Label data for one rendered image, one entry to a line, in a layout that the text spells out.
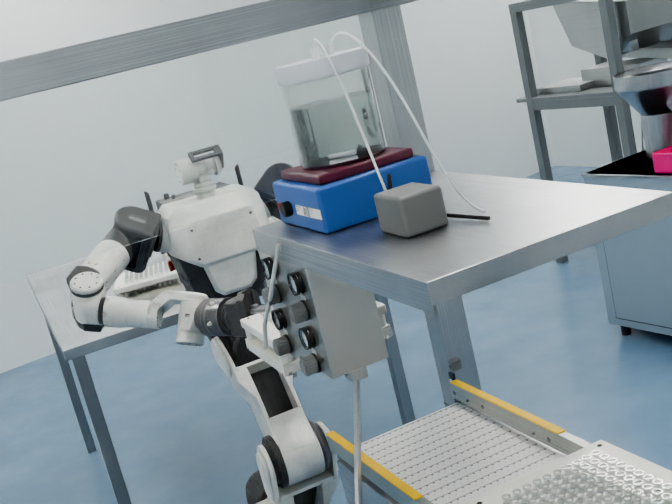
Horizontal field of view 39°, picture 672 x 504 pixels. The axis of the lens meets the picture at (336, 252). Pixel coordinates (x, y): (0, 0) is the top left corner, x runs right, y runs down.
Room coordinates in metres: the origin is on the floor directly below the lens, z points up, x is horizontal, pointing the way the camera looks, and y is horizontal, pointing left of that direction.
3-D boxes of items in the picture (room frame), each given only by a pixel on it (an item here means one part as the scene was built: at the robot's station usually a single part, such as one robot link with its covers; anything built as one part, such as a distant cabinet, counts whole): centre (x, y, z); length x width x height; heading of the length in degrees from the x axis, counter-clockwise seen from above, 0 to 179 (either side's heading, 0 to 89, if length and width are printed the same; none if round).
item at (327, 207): (1.57, -0.04, 1.37); 0.21 x 0.20 x 0.09; 111
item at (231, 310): (2.09, 0.26, 1.05); 0.12 x 0.10 x 0.13; 52
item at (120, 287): (3.28, 0.65, 0.94); 0.25 x 0.24 x 0.02; 98
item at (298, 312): (1.47, 0.08, 1.21); 0.03 x 0.03 x 0.04; 21
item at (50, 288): (3.69, 0.61, 0.86); 1.50 x 1.10 x 0.04; 19
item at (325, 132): (1.57, -0.05, 1.51); 0.15 x 0.15 x 0.19
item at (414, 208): (1.35, -0.11, 1.36); 0.10 x 0.07 x 0.06; 21
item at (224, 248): (2.59, 0.32, 1.14); 0.34 x 0.30 x 0.36; 110
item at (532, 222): (1.42, -0.16, 1.31); 0.62 x 0.38 x 0.04; 21
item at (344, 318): (1.56, 0.05, 1.20); 0.22 x 0.11 x 0.20; 21
